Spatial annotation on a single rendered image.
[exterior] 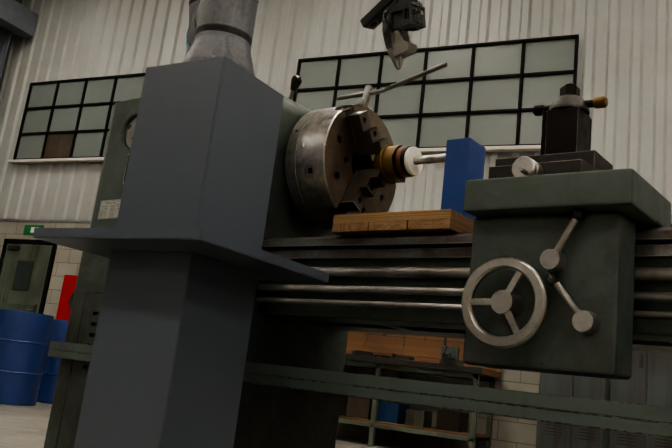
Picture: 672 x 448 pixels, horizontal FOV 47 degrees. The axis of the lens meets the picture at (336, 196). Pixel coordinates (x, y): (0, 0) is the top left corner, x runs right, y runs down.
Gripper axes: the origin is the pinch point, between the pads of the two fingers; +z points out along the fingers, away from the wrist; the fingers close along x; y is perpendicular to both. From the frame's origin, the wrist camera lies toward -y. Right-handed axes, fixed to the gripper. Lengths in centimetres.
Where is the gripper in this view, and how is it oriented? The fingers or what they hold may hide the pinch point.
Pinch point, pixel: (395, 64)
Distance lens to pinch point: 197.4
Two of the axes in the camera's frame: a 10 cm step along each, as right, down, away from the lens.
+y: 7.9, -0.6, -6.2
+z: 0.4, 10.0, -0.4
